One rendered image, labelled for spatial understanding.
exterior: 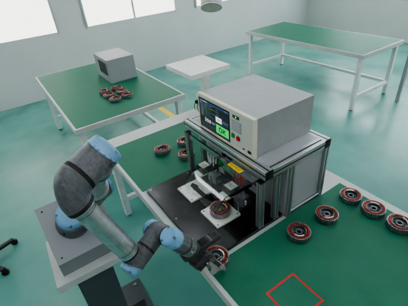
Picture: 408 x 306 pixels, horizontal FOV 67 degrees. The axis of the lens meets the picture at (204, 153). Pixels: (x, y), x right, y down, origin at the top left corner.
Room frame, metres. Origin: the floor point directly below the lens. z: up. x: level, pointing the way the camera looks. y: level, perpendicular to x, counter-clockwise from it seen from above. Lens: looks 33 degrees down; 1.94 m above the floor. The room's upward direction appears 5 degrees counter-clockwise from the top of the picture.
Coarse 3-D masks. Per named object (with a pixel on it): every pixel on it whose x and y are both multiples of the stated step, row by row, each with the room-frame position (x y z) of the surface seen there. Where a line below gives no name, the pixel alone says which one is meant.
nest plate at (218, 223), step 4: (224, 200) 1.27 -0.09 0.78; (208, 208) 1.22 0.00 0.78; (224, 208) 1.21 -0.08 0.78; (232, 208) 1.20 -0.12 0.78; (204, 212) 1.19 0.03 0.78; (208, 212) 1.19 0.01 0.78; (232, 212) 1.17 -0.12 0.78; (236, 212) 1.17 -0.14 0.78; (208, 216) 1.16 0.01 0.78; (232, 216) 1.14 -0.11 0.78; (236, 216) 1.14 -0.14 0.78; (212, 220) 1.13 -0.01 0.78; (216, 220) 1.12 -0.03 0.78; (220, 220) 1.12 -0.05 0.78; (224, 220) 1.12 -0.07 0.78; (228, 220) 1.12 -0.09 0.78; (216, 224) 1.10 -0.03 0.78; (220, 224) 1.10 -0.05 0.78; (224, 224) 1.10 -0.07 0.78
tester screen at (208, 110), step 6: (204, 102) 1.48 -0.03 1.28; (204, 108) 1.48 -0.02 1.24; (210, 108) 1.43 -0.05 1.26; (216, 108) 1.39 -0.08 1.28; (204, 114) 1.48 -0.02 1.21; (210, 114) 1.44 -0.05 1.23; (216, 114) 1.39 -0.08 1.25; (222, 114) 1.35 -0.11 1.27; (204, 120) 1.49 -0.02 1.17; (222, 126) 1.35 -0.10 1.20; (228, 126) 1.31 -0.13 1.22; (216, 132) 1.40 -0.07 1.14
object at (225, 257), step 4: (208, 248) 0.91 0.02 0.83; (212, 248) 0.91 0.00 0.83; (216, 248) 0.91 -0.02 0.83; (220, 248) 0.90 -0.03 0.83; (224, 248) 0.90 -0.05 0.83; (212, 252) 0.90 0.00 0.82; (216, 252) 0.90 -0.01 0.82; (220, 252) 0.89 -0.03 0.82; (224, 252) 0.88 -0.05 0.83; (212, 256) 0.87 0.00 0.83; (216, 256) 0.88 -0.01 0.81; (220, 256) 0.88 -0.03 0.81; (224, 256) 0.86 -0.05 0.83; (228, 256) 0.86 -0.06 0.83; (208, 260) 0.85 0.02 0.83; (220, 260) 0.84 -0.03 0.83; (224, 260) 0.84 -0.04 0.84; (228, 260) 0.85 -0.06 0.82; (224, 264) 0.82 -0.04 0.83
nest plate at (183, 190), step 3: (183, 186) 1.42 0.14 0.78; (180, 189) 1.40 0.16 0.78; (183, 189) 1.39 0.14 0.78; (186, 189) 1.39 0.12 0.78; (183, 192) 1.37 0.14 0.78; (186, 192) 1.36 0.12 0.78; (189, 192) 1.36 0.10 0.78; (186, 195) 1.34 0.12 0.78; (189, 195) 1.33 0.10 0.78; (192, 195) 1.33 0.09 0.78; (186, 198) 1.33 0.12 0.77; (189, 198) 1.31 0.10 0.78; (192, 198) 1.31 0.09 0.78; (195, 198) 1.31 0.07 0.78; (189, 201) 1.30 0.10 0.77; (192, 201) 1.29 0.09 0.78
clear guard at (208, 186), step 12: (228, 156) 1.28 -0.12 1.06; (204, 168) 1.19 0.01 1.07; (216, 168) 1.19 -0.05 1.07; (228, 168) 1.18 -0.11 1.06; (240, 168) 1.17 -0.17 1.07; (192, 180) 1.14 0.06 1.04; (204, 180) 1.10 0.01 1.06; (216, 180) 1.09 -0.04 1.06; (228, 180) 1.09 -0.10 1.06; (240, 180) 1.08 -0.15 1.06; (252, 180) 1.07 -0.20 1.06; (192, 192) 1.09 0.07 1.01; (204, 192) 1.05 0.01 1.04; (216, 192) 1.02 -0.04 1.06; (228, 192) 1.00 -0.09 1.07; (204, 204) 1.01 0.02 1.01; (216, 204) 0.97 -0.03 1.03
